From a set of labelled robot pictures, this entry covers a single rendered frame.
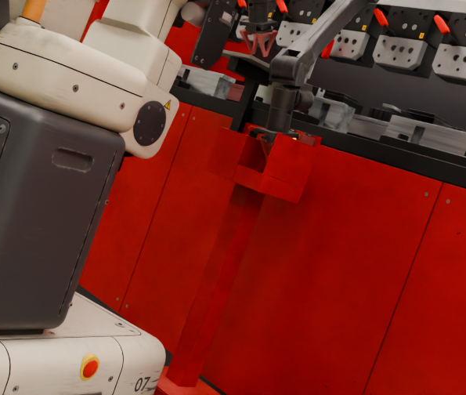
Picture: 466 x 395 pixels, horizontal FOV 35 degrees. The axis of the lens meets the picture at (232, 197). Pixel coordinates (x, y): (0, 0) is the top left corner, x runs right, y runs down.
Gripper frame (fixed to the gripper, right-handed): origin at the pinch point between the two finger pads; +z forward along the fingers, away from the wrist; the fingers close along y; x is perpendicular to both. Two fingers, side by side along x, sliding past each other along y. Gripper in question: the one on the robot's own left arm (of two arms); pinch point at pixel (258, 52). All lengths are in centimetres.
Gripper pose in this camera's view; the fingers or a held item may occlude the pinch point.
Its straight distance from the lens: 221.4
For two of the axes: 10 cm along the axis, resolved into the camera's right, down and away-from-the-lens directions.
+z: 0.4, 9.2, 3.9
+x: -7.7, 2.8, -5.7
